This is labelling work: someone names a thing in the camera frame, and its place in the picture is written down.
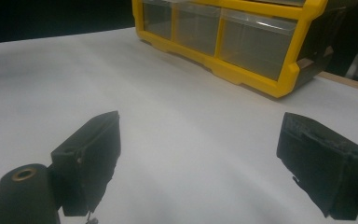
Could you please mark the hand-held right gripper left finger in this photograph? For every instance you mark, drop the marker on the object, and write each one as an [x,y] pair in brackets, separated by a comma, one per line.
[90,155]

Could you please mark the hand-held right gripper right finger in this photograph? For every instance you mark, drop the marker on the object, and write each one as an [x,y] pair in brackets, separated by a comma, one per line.
[326,165]

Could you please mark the yellow drawer organizer cabinet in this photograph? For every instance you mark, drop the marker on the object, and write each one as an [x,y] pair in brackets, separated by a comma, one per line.
[230,69]

